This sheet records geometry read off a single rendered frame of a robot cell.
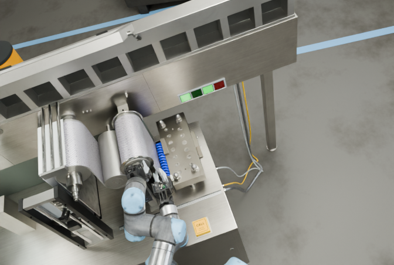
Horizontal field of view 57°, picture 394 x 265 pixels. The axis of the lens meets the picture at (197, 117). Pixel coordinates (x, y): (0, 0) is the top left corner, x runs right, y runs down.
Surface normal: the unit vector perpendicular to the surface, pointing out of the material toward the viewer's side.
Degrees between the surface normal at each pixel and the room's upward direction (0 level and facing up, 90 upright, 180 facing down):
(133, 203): 50
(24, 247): 0
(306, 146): 0
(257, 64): 90
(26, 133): 90
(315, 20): 0
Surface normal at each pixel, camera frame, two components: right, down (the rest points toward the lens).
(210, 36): -0.20, -0.56
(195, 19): 0.28, 0.76
